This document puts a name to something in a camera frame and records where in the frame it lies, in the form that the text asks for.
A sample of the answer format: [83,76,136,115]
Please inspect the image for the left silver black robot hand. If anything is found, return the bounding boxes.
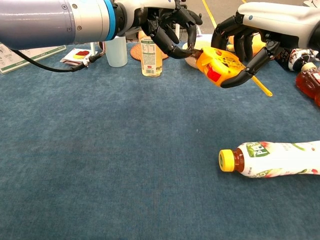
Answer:
[113,0,203,60]

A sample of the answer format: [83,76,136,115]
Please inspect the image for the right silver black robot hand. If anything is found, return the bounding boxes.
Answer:
[211,1,320,89]

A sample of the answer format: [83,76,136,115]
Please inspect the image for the yellow tape measure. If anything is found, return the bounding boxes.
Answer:
[192,46,273,97]

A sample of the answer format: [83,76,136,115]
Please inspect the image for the yellow plush doll brown hood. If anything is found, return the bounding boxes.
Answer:
[226,32,267,57]

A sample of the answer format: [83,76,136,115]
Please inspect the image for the dark cola bottle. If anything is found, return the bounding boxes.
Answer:
[276,47,317,72]

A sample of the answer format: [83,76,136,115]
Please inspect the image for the round woven coaster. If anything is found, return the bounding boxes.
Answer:
[130,43,170,62]

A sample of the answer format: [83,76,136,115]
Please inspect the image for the pale yellow drink bottle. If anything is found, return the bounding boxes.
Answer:
[138,31,163,78]

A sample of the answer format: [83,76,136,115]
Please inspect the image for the cream bowl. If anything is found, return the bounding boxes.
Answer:
[182,41,213,69]

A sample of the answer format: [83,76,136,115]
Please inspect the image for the light blue mug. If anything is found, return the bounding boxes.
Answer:
[104,35,129,68]

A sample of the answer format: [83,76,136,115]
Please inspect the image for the amber squeeze bottle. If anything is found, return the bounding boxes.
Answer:
[295,62,320,108]

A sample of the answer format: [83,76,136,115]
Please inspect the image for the white snack packet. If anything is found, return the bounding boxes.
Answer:
[60,48,98,68]

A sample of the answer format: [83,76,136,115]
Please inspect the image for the blue table mat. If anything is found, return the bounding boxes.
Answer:
[0,41,320,240]

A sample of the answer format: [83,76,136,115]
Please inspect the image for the tea bottle with yellow cap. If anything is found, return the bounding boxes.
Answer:
[218,141,320,179]

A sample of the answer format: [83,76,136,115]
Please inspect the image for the clear box green tea bags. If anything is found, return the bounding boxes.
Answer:
[0,42,67,75]

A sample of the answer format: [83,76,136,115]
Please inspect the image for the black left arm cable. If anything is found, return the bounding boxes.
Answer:
[11,46,107,73]

